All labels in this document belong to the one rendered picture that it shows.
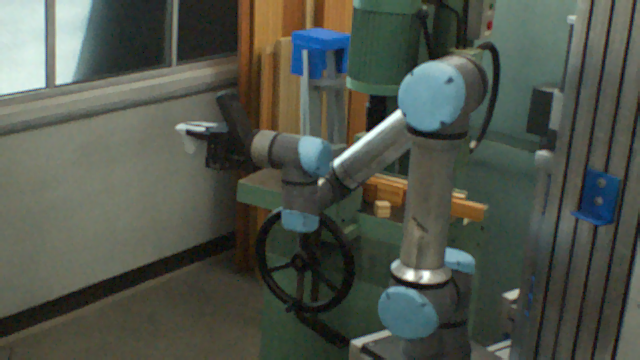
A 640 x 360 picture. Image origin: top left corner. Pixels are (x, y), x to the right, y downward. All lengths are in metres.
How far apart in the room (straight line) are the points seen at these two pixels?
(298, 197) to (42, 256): 2.00
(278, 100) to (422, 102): 2.40
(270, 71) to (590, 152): 2.36
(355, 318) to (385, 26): 0.79
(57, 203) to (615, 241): 2.38
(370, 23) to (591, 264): 0.96
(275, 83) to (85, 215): 0.93
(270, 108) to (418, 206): 2.36
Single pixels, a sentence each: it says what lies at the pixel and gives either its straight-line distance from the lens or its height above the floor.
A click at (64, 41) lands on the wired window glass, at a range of 3.81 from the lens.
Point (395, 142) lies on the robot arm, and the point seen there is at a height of 1.26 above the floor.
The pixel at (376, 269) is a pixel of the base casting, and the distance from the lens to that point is 2.70.
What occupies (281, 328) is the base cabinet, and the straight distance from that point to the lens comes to 2.92.
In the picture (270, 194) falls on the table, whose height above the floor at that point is 0.89.
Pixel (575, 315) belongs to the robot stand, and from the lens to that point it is 2.07.
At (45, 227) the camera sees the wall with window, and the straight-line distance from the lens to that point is 3.85.
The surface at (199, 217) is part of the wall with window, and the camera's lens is 4.44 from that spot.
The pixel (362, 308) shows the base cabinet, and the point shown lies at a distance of 2.76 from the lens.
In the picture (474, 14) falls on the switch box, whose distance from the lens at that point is 2.91.
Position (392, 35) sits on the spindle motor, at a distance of 2.64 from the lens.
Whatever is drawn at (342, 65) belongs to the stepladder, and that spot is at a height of 1.04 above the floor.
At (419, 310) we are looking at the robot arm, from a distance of 1.92.
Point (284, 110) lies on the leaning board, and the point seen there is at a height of 0.75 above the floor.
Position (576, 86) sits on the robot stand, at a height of 1.42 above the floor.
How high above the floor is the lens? 1.83
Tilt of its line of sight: 19 degrees down
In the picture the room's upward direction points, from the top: 5 degrees clockwise
